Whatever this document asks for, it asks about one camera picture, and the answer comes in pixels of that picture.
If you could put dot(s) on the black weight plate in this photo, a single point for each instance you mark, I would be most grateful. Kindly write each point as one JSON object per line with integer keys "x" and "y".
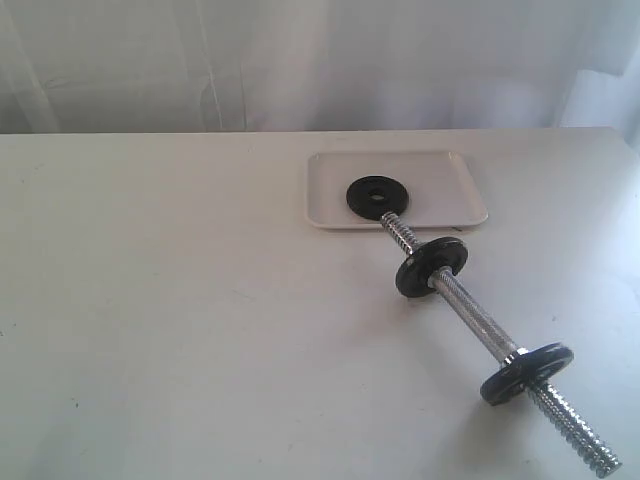
{"x": 370, "y": 197}

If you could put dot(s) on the black plate end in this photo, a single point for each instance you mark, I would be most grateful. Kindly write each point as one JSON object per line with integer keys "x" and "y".
{"x": 523, "y": 368}

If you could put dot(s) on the chrome threaded dumbbell bar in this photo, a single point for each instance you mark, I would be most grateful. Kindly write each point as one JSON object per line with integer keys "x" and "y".
{"x": 577, "y": 432}

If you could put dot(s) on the white rectangular tray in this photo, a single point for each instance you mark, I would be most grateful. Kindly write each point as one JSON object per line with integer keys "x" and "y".
{"x": 441, "y": 191}

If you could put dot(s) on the white curtain backdrop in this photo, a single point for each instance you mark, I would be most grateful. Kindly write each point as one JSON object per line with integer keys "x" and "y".
{"x": 229, "y": 66}

